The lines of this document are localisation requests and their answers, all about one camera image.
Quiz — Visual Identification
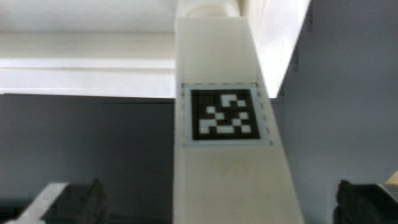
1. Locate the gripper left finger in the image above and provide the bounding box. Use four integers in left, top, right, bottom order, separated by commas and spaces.
14, 180, 109, 224

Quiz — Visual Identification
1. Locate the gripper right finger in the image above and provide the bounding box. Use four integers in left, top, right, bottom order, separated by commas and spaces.
332, 180, 398, 224

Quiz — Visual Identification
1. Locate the white desk tabletop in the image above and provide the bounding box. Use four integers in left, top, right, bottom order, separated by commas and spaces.
0, 0, 311, 98

